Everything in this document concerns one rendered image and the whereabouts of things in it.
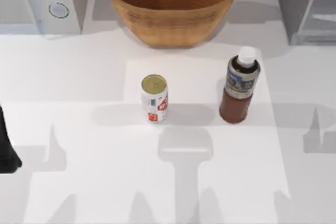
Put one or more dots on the red and white can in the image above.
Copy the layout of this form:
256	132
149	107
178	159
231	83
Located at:
155	100

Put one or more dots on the brown bottle with white cap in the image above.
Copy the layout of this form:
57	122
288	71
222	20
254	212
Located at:
237	95

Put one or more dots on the brown woven basket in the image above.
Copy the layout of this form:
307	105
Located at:
172	14

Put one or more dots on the round microwave knob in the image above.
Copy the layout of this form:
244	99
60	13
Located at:
59	10

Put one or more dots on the pale microwave oven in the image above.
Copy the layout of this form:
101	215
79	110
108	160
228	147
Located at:
31	22

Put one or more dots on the grey cabinet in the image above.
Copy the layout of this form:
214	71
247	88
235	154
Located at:
304	6

